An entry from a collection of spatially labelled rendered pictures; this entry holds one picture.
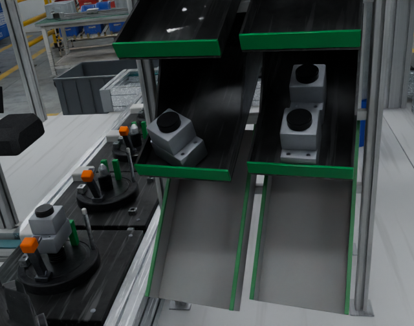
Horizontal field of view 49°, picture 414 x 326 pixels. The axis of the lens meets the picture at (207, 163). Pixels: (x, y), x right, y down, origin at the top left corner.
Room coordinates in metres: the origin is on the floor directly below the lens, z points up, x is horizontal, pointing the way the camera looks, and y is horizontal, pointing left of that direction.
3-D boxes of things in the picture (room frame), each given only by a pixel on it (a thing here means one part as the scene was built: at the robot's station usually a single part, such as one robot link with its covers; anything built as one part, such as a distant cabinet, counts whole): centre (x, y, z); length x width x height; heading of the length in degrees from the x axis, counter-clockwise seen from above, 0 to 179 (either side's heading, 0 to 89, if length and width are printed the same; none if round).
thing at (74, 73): (2.79, 0.51, 0.73); 0.62 x 0.42 x 0.23; 79
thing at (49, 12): (6.22, 1.68, 0.90); 0.40 x 0.30 x 0.17; 0
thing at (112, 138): (1.15, 0.19, 1.01); 0.24 x 0.24 x 0.13; 79
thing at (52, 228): (0.67, 0.28, 1.06); 0.08 x 0.04 x 0.07; 170
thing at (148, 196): (0.91, 0.23, 1.01); 0.24 x 0.24 x 0.13; 79
